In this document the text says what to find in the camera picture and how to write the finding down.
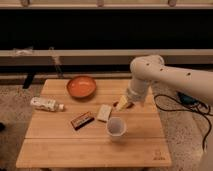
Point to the translucent plastic cup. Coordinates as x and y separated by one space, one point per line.
116 128

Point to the orange bowl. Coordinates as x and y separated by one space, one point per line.
81 86

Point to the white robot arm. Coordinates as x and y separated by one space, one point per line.
146 69

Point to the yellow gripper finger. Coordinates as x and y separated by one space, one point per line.
123 99

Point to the wooden bench rail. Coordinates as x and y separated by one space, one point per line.
100 57

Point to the white plastic bottle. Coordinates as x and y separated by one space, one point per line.
46 104

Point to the blue power adapter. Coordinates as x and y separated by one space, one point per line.
185 99

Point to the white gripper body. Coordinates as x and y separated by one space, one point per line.
137 90

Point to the white sponge block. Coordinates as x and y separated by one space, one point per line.
104 113

